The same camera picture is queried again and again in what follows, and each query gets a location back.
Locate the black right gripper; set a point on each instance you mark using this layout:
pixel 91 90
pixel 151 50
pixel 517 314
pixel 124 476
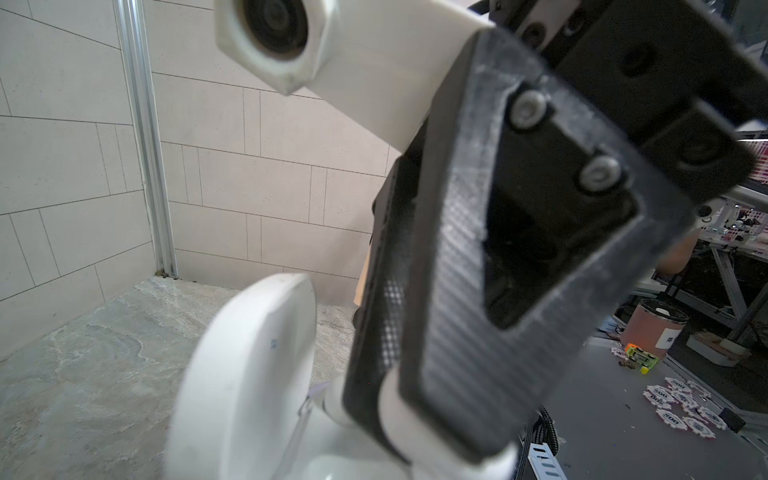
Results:
pixel 669 74

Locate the white earbud charging case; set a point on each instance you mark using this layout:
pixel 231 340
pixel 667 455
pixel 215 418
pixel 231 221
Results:
pixel 246 410

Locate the pink cylindrical container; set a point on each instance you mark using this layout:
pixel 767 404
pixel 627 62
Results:
pixel 654 326

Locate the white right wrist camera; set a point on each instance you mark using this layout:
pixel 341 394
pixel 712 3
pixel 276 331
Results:
pixel 378 62

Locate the pile of patterned tokens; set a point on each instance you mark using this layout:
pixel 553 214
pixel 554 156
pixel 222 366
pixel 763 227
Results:
pixel 685 406

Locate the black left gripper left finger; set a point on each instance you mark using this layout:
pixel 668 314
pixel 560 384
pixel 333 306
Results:
pixel 390 324

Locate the grey workshop table frame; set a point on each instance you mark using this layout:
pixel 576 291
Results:
pixel 725 277

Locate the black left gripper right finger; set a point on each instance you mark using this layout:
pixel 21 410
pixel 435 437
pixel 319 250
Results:
pixel 535 216

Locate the aluminium corner frame post right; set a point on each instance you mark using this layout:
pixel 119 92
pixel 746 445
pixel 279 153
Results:
pixel 132 35

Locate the small yellow green toy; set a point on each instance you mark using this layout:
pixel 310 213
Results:
pixel 640 359

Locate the white earbud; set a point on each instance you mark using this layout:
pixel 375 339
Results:
pixel 428 455

